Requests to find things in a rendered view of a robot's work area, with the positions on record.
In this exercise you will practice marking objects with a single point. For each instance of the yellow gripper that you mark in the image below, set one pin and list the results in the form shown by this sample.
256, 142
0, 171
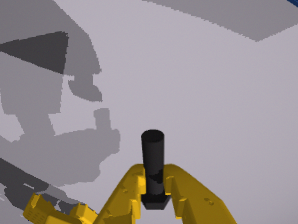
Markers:
192, 201

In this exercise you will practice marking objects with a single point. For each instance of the black hex-head bolt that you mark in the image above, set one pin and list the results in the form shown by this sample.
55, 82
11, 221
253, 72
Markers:
153, 162

